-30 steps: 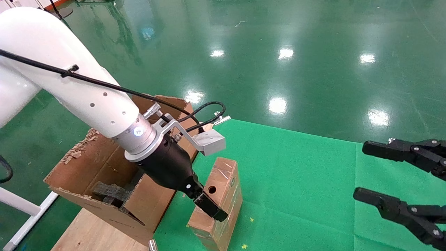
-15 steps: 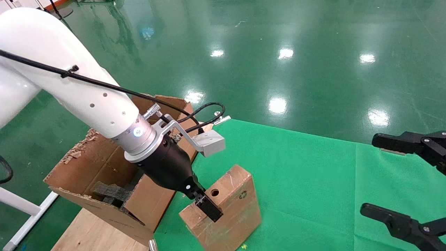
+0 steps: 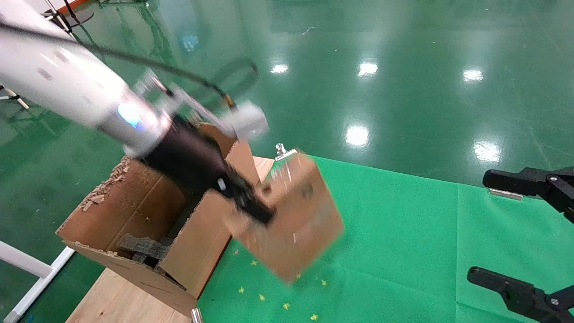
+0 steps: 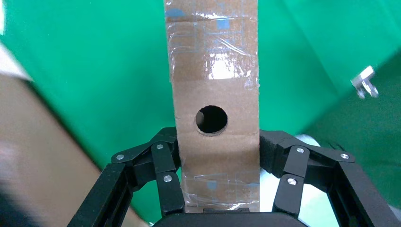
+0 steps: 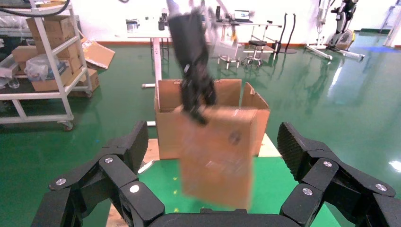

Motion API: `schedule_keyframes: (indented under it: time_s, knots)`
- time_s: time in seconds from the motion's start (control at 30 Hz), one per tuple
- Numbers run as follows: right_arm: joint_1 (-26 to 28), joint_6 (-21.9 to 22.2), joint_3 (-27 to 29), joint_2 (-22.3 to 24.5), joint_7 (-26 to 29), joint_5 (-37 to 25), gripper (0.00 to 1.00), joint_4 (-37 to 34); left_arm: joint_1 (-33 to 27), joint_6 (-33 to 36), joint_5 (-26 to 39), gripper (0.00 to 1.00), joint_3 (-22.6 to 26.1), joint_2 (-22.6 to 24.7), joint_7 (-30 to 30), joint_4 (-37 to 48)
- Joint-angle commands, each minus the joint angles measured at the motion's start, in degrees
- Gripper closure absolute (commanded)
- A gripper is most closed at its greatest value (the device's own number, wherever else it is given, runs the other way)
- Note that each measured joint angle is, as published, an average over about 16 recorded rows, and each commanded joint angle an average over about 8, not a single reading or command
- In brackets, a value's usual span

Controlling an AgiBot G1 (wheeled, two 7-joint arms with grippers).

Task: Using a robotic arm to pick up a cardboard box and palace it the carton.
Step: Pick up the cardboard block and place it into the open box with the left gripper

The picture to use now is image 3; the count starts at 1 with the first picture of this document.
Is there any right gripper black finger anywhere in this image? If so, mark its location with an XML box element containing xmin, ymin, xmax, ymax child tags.
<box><xmin>483</xmin><ymin>166</ymin><xmax>574</xmax><ymax>223</ymax></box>
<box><xmin>467</xmin><ymin>266</ymin><xmax>574</xmax><ymax>323</ymax></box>

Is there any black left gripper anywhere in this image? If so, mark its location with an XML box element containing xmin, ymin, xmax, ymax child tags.
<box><xmin>143</xmin><ymin>115</ymin><xmax>275</xmax><ymax>225</ymax></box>

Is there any small brown cardboard box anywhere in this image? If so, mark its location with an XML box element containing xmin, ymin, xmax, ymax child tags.
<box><xmin>223</xmin><ymin>152</ymin><xmax>345</xmax><ymax>285</ymax></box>

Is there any large open cardboard carton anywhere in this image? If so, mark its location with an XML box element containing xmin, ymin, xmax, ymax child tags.
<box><xmin>56</xmin><ymin>122</ymin><xmax>263</xmax><ymax>317</ymax></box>

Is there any green cloth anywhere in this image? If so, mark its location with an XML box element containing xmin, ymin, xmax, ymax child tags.
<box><xmin>197</xmin><ymin>155</ymin><xmax>574</xmax><ymax>323</ymax></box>

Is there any black foam block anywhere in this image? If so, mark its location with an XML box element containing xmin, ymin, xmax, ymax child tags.
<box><xmin>117</xmin><ymin>233</ymin><xmax>172</xmax><ymax>268</ymax></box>

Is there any black round stand base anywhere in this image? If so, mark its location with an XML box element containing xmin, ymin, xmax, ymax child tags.
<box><xmin>43</xmin><ymin>9</ymin><xmax>95</xmax><ymax>28</ymax></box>

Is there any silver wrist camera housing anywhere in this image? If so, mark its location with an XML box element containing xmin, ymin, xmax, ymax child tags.
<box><xmin>222</xmin><ymin>101</ymin><xmax>270</xmax><ymax>141</ymax></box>

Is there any thin black cable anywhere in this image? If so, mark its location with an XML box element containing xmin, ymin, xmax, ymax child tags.
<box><xmin>0</xmin><ymin>22</ymin><xmax>260</xmax><ymax>110</ymax></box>

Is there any white table frame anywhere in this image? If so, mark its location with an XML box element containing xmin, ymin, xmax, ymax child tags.
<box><xmin>0</xmin><ymin>240</ymin><xmax>77</xmax><ymax>323</ymax></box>

